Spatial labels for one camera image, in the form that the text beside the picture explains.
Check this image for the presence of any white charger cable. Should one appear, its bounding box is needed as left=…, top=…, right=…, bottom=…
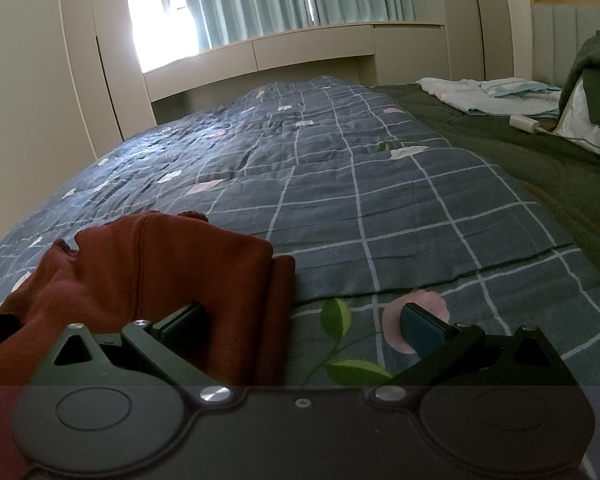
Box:
left=539, top=126, right=600, bottom=162

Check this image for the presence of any red small garment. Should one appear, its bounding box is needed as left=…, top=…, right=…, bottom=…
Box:
left=0, top=211, right=297, bottom=480

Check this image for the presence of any blue checked floral blanket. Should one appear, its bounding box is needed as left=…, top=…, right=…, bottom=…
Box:
left=0, top=76, right=600, bottom=480

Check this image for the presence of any bright window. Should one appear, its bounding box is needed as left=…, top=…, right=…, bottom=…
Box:
left=122, top=0, right=208, bottom=73

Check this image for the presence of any white satin pillow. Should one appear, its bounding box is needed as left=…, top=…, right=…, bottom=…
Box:
left=552, top=80, right=600, bottom=157

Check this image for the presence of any white and light blue cloth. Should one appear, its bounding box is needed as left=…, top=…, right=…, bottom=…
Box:
left=417, top=76, right=563, bottom=117

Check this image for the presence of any padded wooden headboard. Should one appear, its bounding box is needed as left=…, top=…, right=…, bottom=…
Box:
left=529, top=0, right=600, bottom=87

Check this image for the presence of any beige window bench cabinet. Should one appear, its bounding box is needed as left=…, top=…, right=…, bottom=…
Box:
left=142, top=22, right=448, bottom=117

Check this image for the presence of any white charger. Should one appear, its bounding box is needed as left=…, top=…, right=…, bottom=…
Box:
left=510, top=115, right=544, bottom=134

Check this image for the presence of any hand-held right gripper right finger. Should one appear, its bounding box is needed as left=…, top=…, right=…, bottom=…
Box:
left=365, top=304, right=578, bottom=405

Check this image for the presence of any beige wardrobe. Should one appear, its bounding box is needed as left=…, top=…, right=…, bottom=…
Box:
left=432, top=0, right=517, bottom=87
left=57, top=0, right=157, bottom=147

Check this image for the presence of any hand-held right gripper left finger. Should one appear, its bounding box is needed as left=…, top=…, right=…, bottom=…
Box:
left=30, top=302, right=231, bottom=405

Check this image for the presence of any dark green folded towel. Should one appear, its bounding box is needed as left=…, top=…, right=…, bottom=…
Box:
left=559, top=30, right=600, bottom=127

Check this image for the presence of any dark green quilted bedspread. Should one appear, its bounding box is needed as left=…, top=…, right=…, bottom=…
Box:
left=370, top=82, right=600, bottom=281

